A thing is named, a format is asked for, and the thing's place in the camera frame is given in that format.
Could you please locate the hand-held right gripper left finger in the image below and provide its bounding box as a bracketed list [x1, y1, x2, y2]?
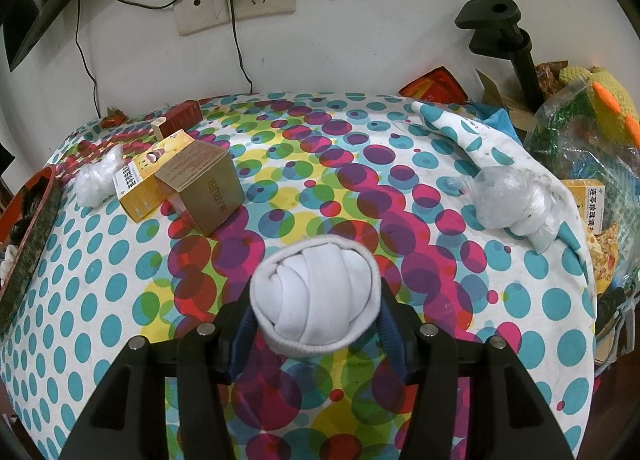
[62, 290, 256, 460]

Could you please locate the blue cloth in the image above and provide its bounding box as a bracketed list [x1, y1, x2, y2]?
[470, 102, 511, 133]

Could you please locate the yellow plush toy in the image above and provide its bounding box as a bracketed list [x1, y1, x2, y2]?
[559, 66, 640, 145]

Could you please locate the brown foil wrapper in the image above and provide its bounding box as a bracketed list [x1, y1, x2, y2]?
[535, 60, 571, 95]

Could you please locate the black adapter cable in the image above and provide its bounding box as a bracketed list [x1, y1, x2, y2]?
[229, 0, 255, 94]

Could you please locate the red packet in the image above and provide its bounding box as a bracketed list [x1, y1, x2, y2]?
[399, 67, 468, 105]

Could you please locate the polka dot tablecloth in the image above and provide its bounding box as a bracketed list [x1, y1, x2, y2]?
[0, 90, 601, 460]

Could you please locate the black clamp stand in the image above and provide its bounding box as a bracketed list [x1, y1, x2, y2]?
[454, 0, 546, 113]

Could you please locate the yellow printed box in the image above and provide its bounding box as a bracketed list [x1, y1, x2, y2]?
[560, 180, 608, 241]

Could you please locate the thin black television cable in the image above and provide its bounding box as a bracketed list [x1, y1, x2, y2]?
[75, 0, 101, 118]

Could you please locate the yellow cardboard box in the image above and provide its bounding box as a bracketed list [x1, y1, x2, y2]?
[114, 132, 196, 221]

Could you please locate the red round tray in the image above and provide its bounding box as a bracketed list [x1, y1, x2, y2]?
[0, 165, 63, 335]

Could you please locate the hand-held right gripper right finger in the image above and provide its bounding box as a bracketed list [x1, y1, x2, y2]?
[380, 277, 573, 460]

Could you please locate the white sock ball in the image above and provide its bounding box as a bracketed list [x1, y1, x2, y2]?
[249, 235, 385, 355]

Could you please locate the small red box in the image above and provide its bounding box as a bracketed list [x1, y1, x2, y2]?
[165, 100, 203, 128]

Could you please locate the open cardboard box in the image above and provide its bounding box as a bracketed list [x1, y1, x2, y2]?
[475, 68, 538, 133]

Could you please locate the knotted clear plastic bag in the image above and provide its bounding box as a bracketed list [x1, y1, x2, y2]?
[445, 166, 563, 253]

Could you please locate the clear bag of green items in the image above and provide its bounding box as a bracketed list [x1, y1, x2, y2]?
[522, 82, 640, 241]

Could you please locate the brown cardboard box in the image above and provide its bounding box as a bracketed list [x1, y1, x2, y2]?
[155, 141, 246, 235]

